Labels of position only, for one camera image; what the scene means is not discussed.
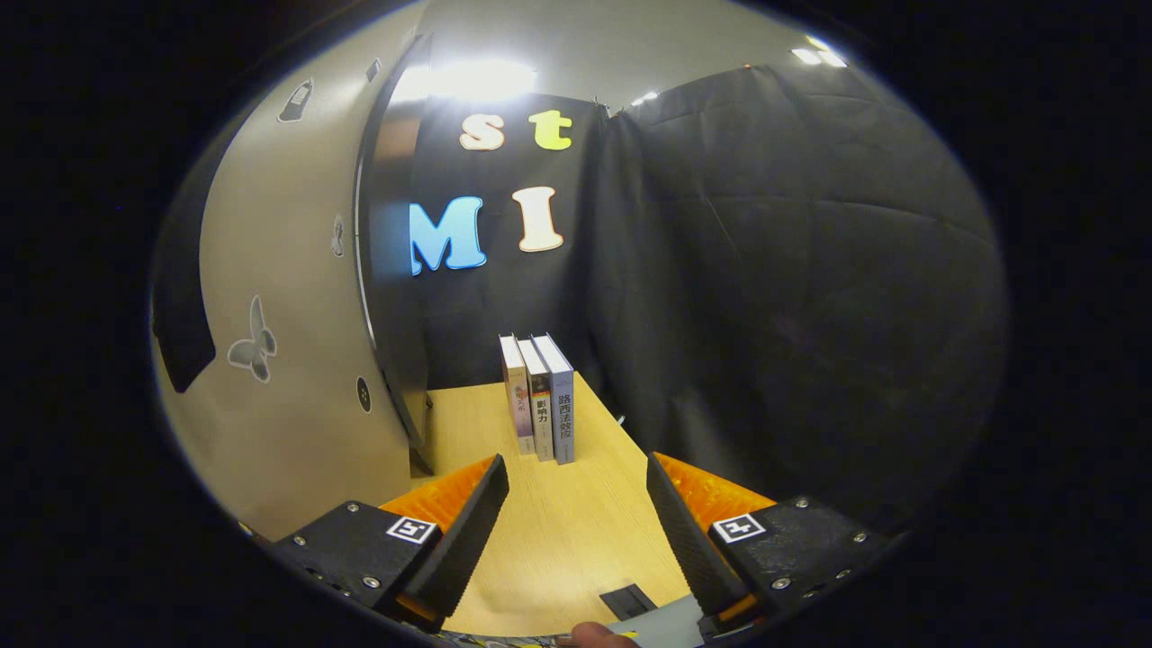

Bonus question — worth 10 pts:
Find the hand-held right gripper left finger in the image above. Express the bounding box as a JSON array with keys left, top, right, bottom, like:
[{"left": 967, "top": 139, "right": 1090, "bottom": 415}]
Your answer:
[{"left": 270, "top": 453, "right": 511, "bottom": 634}]

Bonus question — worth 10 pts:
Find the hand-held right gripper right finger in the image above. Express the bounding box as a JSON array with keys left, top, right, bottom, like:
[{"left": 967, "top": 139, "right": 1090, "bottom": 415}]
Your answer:
[{"left": 645, "top": 450, "right": 892, "bottom": 642}]

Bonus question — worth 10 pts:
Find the beige cabinet door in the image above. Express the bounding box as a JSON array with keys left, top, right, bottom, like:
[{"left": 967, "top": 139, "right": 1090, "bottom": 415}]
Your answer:
[{"left": 151, "top": 22, "right": 424, "bottom": 541}]

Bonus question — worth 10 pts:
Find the grey flat sheet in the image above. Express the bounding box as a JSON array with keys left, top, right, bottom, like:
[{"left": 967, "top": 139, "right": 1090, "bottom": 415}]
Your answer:
[{"left": 605, "top": 594, "right": 707, "bottom": 648}]

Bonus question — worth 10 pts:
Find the small black rectangular object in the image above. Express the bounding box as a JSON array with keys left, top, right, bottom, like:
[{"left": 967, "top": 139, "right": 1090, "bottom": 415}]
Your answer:
[{"left": 599, "top": 583, "right": 659, "bottom": 621}]

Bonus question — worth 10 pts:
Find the beige spine book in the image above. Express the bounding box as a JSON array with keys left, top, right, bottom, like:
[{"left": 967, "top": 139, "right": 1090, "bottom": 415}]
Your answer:
[{"left": 499, "top": 334, "right": 537, "bottom": 456}]

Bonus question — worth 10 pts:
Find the white and black spine book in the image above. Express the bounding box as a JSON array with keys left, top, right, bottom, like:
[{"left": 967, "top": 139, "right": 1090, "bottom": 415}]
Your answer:
[{"left": 517, "top": 337, "right": 556, "bottom": 464}]

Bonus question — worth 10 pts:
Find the grey-blue spine book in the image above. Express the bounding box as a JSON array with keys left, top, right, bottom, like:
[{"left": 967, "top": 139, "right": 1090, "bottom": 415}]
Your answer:
[{"left": 531, "top": 332, "right": 578, "bottom": 467}]

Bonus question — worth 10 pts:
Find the black backdrop cloth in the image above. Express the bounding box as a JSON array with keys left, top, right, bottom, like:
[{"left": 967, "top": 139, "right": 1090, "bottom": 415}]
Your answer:
[{"left": 409, "top": 61, "right": 1011, "bottom": 534}]

